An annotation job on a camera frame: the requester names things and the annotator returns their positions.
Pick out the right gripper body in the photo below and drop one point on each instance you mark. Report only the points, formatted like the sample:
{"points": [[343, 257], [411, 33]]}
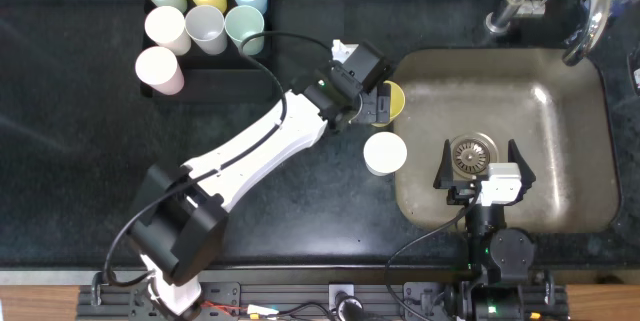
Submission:
{"points": [[462, 195]]}

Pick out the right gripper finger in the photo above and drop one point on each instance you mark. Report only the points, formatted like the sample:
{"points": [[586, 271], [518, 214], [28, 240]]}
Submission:
{"points": [[445, 171], [520, 158]]}

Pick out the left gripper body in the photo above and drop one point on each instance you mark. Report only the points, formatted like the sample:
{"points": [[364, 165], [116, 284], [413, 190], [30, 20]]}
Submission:
{"points": [[375, 106]]}

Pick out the white cup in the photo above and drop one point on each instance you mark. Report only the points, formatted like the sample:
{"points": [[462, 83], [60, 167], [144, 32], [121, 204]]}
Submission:
{"points": [[165, 26], [385, 153]]}

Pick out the pink cup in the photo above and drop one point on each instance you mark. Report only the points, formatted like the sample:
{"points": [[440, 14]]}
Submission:
{"points": [[157, 68]]}

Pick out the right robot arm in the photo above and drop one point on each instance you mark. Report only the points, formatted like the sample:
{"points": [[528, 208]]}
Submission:
{"points": [[510, 253]]}

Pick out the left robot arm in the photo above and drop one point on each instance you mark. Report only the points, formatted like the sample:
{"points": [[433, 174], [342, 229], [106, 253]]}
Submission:
{"points": [[270, 146]]}

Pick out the steel sink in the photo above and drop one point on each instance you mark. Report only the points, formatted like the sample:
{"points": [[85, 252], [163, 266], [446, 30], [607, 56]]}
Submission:
{"points": [[550, 111]]}

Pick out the black tray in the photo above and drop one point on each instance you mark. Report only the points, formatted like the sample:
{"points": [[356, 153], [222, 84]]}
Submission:
{"points": [[225, 83]]}

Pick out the grey cup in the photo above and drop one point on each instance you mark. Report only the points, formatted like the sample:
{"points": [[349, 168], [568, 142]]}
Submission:
{"points": [[205, 26]]}

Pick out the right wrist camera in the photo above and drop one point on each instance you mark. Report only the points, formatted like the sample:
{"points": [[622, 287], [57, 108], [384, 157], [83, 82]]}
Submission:
{"points": [[501, 183]]}

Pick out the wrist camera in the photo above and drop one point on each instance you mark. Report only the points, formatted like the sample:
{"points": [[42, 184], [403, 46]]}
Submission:
{"points": [[501, 183], [342, 51]]}

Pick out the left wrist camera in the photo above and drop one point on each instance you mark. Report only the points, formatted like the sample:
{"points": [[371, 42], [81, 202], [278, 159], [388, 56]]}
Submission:
{"points": [[342, 51]]}

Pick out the mounting rail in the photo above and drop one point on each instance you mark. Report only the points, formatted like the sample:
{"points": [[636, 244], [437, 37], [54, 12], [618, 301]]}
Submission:
{"points": [[300, 296]]}

